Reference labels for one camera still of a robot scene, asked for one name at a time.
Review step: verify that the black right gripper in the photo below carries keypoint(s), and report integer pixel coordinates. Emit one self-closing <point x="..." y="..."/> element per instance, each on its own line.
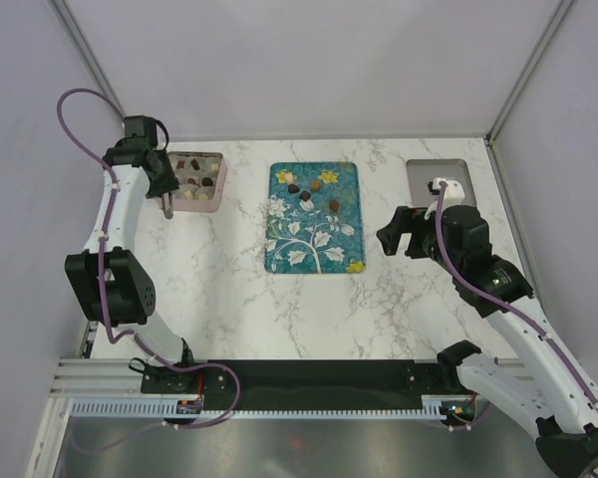
<point x="406" y="219"/>

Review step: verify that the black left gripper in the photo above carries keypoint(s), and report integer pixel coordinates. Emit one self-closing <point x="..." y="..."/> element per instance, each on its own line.
<point x="171" y="181"/>

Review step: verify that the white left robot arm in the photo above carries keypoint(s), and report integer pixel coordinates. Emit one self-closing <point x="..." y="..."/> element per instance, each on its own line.
<point x="111" y="285"/>

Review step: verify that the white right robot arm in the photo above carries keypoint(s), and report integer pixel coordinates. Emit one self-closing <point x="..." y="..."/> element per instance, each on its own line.
<point x="559" y="410"/>

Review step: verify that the pink chocolate box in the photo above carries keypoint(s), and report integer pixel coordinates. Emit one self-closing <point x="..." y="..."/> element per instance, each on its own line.
<point x="214" y="192"/>

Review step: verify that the dark square chocolate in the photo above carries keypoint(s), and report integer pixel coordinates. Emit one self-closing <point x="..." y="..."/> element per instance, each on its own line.
<point x="304" y="195"/>

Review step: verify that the teal floral tray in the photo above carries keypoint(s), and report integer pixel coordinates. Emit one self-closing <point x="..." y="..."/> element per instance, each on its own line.
<point x="306" y="237"/>

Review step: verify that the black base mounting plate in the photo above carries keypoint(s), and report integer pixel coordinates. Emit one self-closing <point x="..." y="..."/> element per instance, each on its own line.
<point x="305" y="382"/>

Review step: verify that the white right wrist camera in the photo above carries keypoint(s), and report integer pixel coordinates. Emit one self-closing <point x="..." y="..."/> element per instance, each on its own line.
<point x="448" y="193"/>

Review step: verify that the aluminium frame rail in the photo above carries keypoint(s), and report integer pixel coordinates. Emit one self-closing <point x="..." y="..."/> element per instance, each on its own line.
<point x="101" y="89"/>

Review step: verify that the white slotted cable duct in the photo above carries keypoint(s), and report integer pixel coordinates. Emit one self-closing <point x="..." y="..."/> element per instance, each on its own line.
<point x="429" y="408"/>

